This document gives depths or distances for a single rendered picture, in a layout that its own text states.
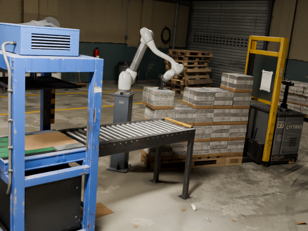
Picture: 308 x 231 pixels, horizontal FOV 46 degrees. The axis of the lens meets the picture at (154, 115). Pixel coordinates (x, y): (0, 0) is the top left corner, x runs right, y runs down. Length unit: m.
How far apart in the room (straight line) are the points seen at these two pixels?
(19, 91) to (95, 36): 9.21
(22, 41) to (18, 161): 0.82
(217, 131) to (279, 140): 1.00
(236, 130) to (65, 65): 3.22
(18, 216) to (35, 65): 1.07
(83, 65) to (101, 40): 9.07
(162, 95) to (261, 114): 1.81
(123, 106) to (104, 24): 7.46
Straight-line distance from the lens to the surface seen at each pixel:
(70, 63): 2.67
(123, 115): 4.56
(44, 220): 3.06
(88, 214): 3.14
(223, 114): 5.13
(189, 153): 4.01
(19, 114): 2.58
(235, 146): 5.39
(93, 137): 2.89
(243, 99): 5.25
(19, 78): 2.53
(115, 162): 4.76
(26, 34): 2.71
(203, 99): 4.91
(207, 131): 5.05
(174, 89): 11.37
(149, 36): 4.48
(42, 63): 2.58
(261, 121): 5.79
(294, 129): 5.79
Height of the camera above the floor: 1.78
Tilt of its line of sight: 13 degrees down
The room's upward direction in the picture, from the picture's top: 5 degrees clockwise
